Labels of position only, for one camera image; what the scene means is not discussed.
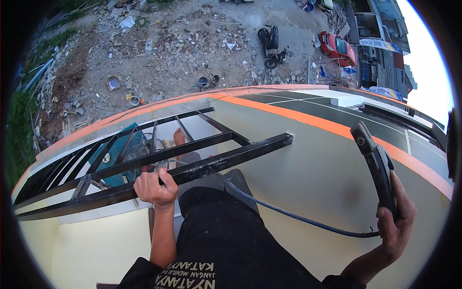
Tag person's left hand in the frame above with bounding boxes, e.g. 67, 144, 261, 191
134, 169, 179, 211

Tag person's right hand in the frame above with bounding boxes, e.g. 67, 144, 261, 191
376, 171, 417, 262

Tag black metal railing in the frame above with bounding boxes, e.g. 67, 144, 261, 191
13, 106, 295, 222

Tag black welding electrode holder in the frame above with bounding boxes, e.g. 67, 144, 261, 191
350, 121, 400, 222

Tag teal welding machine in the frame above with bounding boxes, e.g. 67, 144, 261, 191
88, 122, 149, 188

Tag person's legs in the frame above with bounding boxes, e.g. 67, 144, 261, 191
144, 127, 261, 217

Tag person's body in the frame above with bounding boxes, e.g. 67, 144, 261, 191
115, 187, 366, 289

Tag brown square tray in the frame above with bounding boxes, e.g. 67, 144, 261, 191
106, 75, 122, 92

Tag white blue banner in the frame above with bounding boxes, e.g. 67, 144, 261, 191
366, 86, 405, 102
359, 38, 402, 55

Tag white block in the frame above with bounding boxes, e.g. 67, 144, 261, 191
330, 95, 364, 108

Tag heap of rubble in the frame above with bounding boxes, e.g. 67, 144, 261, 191
90, 7, 260, 94

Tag bundle of blue pipes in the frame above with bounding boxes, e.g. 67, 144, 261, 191
22, 58, 55, 92

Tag black motorcycle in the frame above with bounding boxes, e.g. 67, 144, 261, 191
264, 46, 291, 69

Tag red car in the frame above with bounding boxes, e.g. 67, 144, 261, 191
319, 31, 358, 68

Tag black scooter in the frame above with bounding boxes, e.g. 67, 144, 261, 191
257, 25, 281, 58

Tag building with shopfronts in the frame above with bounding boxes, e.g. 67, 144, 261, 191
345, 0, 418, 99

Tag blue welding cable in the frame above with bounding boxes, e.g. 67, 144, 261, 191
217, 173, 381, 239

